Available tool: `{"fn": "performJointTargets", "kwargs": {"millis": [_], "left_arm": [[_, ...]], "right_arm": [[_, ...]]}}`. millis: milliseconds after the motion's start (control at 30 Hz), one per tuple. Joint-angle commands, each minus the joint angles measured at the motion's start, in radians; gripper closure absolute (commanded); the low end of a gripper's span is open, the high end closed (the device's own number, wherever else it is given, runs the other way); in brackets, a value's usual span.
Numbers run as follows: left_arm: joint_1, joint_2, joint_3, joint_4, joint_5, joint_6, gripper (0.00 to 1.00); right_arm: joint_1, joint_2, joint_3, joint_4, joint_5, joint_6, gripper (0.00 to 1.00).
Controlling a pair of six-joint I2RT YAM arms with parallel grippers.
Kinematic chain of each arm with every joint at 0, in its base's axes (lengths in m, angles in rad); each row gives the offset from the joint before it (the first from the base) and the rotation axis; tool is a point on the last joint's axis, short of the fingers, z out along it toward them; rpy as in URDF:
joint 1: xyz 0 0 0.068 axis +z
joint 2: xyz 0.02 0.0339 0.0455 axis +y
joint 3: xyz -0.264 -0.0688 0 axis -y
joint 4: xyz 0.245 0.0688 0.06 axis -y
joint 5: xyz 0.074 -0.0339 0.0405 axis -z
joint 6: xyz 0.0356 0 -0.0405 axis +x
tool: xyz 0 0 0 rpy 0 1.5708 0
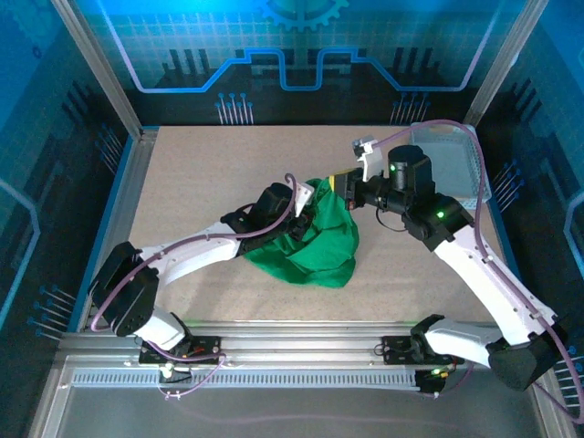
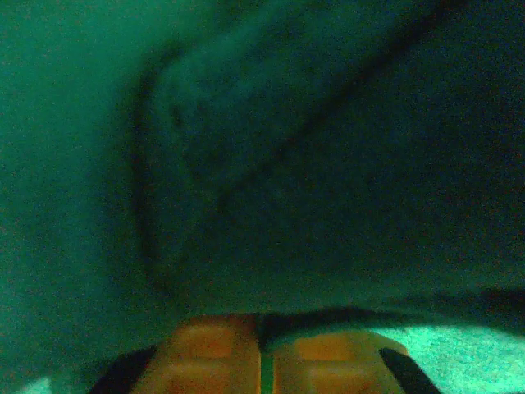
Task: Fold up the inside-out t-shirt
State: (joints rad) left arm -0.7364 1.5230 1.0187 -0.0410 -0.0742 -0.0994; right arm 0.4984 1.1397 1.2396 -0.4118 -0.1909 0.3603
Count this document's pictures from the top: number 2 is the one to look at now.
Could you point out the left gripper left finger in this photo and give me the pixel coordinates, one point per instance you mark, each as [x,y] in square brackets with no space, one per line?
[205,357]

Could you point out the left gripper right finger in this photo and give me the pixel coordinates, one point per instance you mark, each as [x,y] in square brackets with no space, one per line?
[336,365]

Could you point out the green t-shirt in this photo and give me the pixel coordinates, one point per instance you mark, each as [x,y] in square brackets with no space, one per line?
[262,164]

